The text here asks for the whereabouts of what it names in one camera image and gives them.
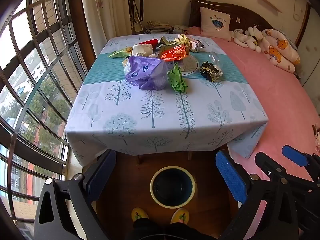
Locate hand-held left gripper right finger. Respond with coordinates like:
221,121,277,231
215,150,300,240

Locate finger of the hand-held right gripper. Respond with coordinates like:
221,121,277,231
282,145,320,172
255,152,320,198

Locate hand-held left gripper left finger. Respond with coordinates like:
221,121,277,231
33,149,117,240

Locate round cream-rimmed trash bin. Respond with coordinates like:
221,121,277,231
150,166,196,208

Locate purple plastic bag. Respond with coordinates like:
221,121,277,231
124,56,168,91

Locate black gold wrapper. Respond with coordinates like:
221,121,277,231
199,61,224,82

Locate green wrapper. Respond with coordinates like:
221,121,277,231
167,63,188,93

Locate green yellow snack packet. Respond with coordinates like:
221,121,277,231
108,47,133,58

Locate clear plastic wrapper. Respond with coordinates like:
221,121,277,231
209,51,223,68

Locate white paper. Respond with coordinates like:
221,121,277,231
132,43,153,57

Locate orange foil snack bag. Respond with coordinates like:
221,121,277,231
157,44,191,62

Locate red packet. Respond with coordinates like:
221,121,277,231
138,39,158,49

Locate white pink carton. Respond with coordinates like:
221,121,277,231
186,36,205,53

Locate small floral fabric item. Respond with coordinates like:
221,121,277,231
312,124,320,153

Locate tree print tablecloth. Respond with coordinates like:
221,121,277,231
64,34,269,167

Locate window with metal grille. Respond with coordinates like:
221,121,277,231
0,0,98,240

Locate bear print bolster pillow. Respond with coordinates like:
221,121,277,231
259,29,300,73

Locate sliding wardrobe door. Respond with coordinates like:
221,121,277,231
296,2,320,85

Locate white plush toy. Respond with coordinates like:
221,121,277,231
246,26,263,39
230,29,262,53

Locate black silver wrapper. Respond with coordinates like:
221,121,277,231
158,36,175,53

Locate yellow crumpled wrapper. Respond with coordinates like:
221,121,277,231
175,34,191,46

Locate white embroidered pillow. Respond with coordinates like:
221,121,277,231
200,7,232,41

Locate stack of books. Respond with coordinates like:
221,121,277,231
145,20,173,34

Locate dark wooden headboard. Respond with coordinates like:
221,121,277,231
188,0,299,49

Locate small grey box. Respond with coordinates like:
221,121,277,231
172,24,188,34

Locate cream floral curtain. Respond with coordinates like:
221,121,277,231
81,0,133,55

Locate wooden wall shelf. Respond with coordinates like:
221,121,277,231
257,0,284,14

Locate hanging black straps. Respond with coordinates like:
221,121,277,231
129,0,145,24

